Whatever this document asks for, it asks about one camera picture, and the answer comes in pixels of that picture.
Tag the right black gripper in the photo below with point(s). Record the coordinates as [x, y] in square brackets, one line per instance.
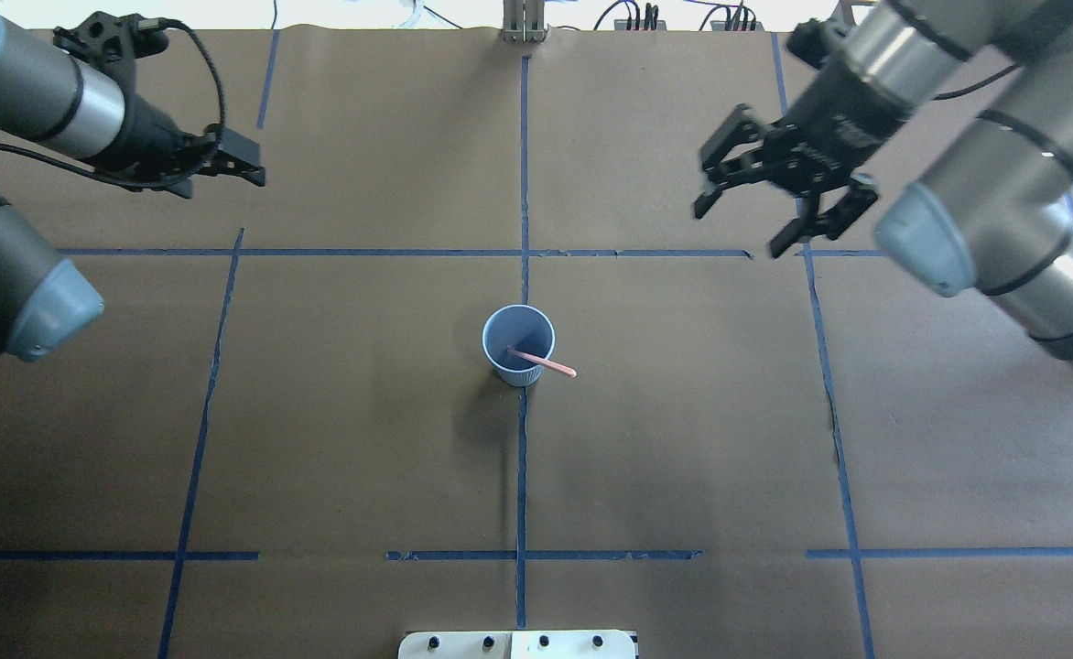
[840, 112]

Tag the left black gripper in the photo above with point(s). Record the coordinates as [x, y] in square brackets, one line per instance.
[150, 135]

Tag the blue ribbed plastic cup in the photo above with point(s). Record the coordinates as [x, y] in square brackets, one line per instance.
[517, 328]

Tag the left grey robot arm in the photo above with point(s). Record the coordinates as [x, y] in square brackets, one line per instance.
[70, 104]

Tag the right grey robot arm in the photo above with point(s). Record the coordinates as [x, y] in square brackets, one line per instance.
[988, 213]

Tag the white mounting pillar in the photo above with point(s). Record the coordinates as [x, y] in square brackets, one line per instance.
[587, 643]

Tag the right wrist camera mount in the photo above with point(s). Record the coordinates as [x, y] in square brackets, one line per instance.
[815, 41]

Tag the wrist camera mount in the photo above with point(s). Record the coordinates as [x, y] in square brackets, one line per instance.
[113, 44]
[815, 41]

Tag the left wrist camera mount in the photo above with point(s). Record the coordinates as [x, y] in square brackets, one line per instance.
[113, 44]

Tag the aluminium frame post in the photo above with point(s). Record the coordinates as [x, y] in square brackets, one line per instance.
[524, 21]

